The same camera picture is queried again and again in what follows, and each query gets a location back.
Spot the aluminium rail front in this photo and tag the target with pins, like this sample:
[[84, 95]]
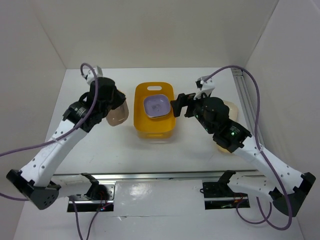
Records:
[[158, 175]]

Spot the pink panda plate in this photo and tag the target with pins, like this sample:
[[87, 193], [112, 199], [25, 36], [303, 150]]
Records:
[[119, 115]]

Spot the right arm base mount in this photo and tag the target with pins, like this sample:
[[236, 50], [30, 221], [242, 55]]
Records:
[[219, 197]]

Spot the aluminium rail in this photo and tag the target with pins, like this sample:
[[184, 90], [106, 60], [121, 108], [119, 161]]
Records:
[[158, 175], [245, 99]]

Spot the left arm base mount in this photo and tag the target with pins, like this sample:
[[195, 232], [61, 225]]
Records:
[[103, 199]]

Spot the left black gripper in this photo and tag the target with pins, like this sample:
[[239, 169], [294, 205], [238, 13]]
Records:
[[120, 97]]

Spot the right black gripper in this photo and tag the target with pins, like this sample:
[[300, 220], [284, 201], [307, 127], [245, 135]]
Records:
[[182, 100]]

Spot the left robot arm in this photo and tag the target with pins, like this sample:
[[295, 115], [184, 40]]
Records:
[[37, 180]]

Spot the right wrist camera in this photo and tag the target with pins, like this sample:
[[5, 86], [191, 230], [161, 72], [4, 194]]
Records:
[[205, 86]]

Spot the yellow plastic bin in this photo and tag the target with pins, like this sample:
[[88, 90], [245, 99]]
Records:
[[153, 128]]

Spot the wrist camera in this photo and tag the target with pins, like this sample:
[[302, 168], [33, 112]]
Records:
[[90, 75], [205, 86]]

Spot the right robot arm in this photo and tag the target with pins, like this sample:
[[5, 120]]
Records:
[[283, 186]]

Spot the aluminium rail right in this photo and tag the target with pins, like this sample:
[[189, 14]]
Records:
[[245, 99]]

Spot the cream plate far right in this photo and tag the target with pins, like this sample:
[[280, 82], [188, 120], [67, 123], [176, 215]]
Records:
[[233, 110]]

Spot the purple panda plate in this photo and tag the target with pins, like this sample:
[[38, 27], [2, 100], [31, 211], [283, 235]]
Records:
[[156, 106]]

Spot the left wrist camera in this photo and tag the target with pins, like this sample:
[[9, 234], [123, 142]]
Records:
[[90, 75]]

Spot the yellow panda plate right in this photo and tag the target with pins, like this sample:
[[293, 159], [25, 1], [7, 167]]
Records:
[[223, 150]]

